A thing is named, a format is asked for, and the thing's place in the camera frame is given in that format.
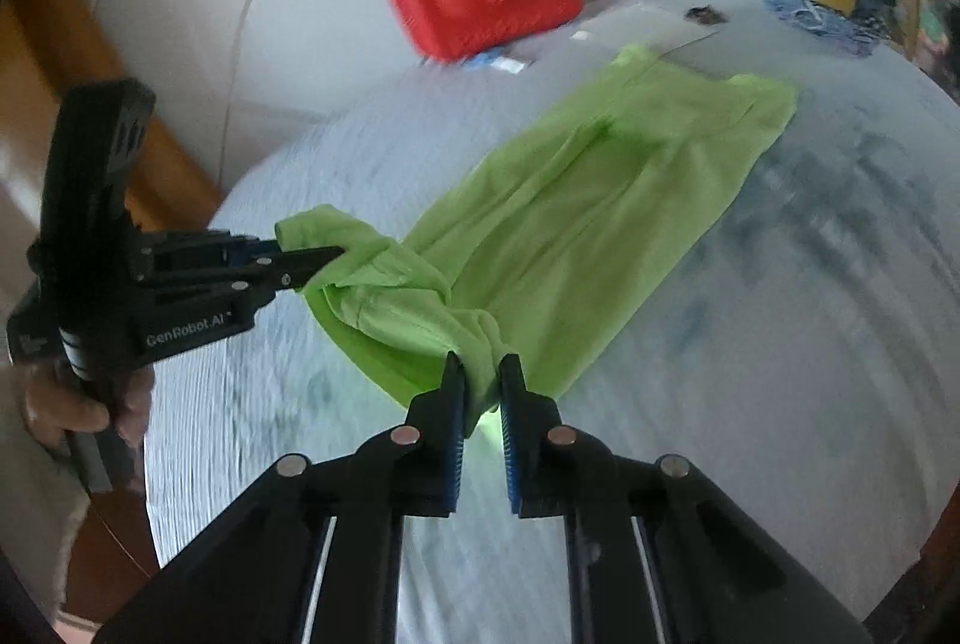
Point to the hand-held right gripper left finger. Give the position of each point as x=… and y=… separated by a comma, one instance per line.
x=454, y=456

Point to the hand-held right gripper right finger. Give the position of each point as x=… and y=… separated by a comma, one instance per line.
x=511, y=456

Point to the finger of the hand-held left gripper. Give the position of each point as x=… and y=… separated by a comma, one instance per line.
x=240, y=249
x=300, y=269

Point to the lime green garment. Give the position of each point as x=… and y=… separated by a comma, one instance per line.
x=600, y=186

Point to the person's left hand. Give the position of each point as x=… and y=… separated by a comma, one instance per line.
x=52, y=408

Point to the blue denim garment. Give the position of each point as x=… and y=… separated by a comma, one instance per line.
x=806, y=14

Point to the purple cloth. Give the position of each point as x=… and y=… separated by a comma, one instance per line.
x=851, y=42

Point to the dark patterned cloth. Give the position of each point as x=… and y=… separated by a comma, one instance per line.
x=879, y=25

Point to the wooden frame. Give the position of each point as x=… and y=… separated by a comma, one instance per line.
x=90, y=66

